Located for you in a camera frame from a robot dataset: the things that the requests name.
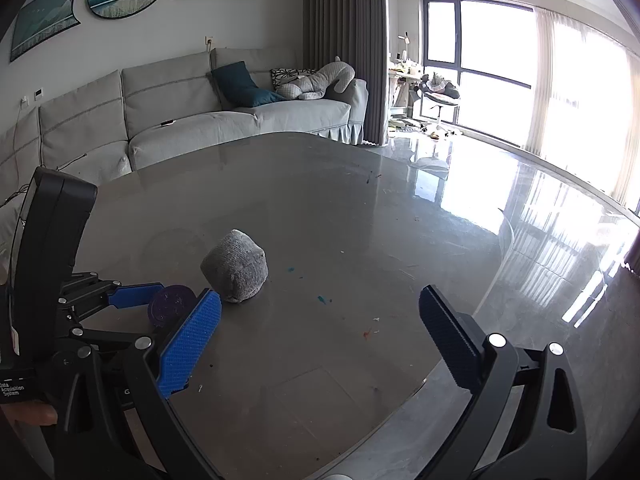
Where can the black-white patterned pillow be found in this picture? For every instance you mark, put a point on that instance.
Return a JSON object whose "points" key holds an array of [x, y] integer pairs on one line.
{"points": [[287, 76]]}

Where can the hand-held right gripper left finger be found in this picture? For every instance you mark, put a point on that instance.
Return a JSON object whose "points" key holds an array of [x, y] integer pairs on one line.
{"points": [[192, 345]]}

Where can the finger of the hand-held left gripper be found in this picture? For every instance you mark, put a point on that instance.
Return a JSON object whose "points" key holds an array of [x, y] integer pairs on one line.
{"points": [[130, 297], [105, 341]]}

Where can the sheer white curtain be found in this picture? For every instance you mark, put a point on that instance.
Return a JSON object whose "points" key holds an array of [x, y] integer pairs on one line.
{"points": [[590, 100]]}

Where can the dark curtain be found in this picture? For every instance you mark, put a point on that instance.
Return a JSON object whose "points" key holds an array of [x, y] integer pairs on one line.
{"points": [[634, 245]]}

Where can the grey plush toy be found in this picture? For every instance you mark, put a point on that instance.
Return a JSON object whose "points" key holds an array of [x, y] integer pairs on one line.
{"points": [[325, 80]]}

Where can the large curved wall art panel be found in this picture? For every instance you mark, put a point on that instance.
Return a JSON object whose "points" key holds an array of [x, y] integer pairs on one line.
{"points": [[47, 22]]}

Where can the person's left hand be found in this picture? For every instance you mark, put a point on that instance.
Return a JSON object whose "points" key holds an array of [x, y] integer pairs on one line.
{"points": [[32, 415]]}

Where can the grey balled sock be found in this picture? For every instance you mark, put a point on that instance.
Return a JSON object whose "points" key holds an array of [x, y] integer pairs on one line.
{"points": [[235, 272]]}

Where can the white cluttered desk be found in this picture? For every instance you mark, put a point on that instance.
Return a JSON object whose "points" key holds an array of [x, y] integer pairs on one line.
{"points": [[402, 75]]}

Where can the grey fabric sofa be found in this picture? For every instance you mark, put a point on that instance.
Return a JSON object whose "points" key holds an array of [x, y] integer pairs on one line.
{"points": [[175, 90]]}

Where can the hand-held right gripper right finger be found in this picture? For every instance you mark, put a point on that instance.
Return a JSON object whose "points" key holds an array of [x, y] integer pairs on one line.
{"points": [[450, 340]]}

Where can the purple round disc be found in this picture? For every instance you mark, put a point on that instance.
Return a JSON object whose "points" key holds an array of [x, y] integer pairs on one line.
{"points": [[167, 305]]}

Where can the white trash bin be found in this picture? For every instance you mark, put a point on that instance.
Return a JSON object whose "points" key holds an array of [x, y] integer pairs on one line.
{"points": [[345, 476]]}

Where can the teal pillow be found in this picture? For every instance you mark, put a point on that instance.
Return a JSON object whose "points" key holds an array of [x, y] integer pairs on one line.
{"points": [[240, 85]]}

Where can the grey curtain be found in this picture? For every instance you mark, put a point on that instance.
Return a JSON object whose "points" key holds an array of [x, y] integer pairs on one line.
{"points": [[345, 45]]}

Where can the large window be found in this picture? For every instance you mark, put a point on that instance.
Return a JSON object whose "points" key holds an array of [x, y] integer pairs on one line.
{"points": [[495, 45]]}

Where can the small white side table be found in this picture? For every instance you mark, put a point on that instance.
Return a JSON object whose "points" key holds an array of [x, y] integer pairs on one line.
{"points": [[440, 92]]}

